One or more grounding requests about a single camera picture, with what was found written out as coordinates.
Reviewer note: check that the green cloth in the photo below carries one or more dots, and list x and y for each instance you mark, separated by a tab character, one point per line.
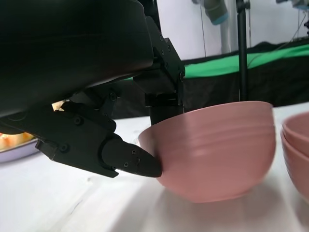
217	66

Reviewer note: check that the black stand pole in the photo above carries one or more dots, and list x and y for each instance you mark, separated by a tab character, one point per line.
242	48

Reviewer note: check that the grey blue tube end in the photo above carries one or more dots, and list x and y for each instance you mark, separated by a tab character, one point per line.
216	12

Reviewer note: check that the pink plastic bowl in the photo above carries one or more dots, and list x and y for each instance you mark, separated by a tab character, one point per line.
299	130
297	174
217	157

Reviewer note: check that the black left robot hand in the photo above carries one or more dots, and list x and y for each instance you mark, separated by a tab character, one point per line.
72	48

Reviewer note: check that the orange yellow food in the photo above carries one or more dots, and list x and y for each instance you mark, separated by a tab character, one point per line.
12	141

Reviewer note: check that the purple plate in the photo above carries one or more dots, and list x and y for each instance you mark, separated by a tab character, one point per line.
17	155

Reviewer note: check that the black cloth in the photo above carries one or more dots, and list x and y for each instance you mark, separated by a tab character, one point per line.
212	91

